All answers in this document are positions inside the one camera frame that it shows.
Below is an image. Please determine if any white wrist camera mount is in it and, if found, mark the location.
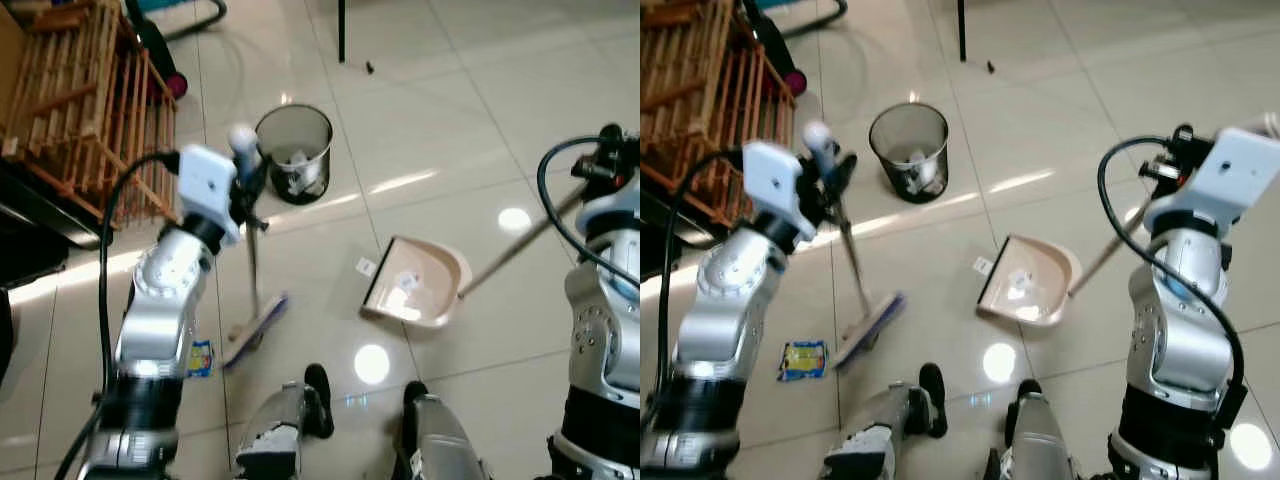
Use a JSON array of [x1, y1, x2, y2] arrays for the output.
[[177, 144, 242, 245], [1189, 127, 1280, 212], [742, 141, 807, 242]]

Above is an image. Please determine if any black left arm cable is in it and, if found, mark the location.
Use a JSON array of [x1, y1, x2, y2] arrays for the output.
[[655, 148, 749, 401], [55, 150, 183, 480]]

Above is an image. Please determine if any white crumpled paper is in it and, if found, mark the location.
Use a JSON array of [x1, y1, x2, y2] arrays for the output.
[[273, 148, 328, 198], [903, 148, 943, 193]]

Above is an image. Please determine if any black cart with pink wheel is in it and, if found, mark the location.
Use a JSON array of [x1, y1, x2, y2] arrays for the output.
[[744, 0, 808, 98], [124, 0, 189, 100]]

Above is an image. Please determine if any wooden slatted crate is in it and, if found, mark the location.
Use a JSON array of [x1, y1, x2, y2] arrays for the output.
[[640, 0, 799, 227], [0, 0, 180, 227]]

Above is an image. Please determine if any dark low furniture base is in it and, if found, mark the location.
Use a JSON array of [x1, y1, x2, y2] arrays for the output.
[[0, 163, 103, 293], [640, 198, 703, 273]]

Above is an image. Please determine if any black tubular chair base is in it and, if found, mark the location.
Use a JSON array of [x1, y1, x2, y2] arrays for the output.
[[782, 0, 850, 37], [163, 0, 228, 40]]

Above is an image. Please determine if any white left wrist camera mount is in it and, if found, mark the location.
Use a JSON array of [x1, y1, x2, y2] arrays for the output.
[[742, 141, 807, 242], [177, 144, 242, 245]]

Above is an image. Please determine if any broom with purple bristles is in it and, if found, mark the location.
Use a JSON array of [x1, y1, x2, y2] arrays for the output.
[[802, 119, 909, 372], [221, 122, 292, 370]]

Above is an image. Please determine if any blue yellow snack packet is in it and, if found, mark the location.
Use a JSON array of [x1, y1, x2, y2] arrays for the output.
[[186, 339, 217, 379], [779, 339, 830, 384]]

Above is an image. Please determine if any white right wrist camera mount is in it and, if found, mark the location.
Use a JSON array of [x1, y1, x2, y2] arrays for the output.
[[1189, 127, 1280, 212]]

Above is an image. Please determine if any black mesh waste bin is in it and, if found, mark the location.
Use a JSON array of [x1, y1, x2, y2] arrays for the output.
[[254, 103, 335, 207], [868, 101, 950, 205]]

